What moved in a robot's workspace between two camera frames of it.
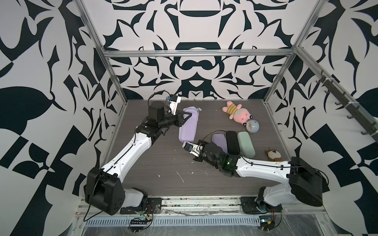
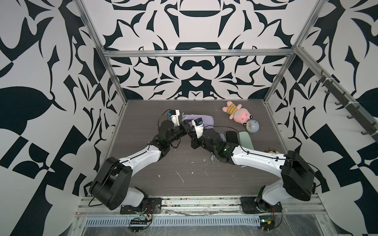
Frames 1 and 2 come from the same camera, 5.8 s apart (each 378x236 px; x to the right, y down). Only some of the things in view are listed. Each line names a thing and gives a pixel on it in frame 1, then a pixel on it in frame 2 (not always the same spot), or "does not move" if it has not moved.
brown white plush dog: (273, 155) does not move
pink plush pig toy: (239, 115) does not move
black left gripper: (179, 114) to (186, 128)
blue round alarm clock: (252, 126) does not move
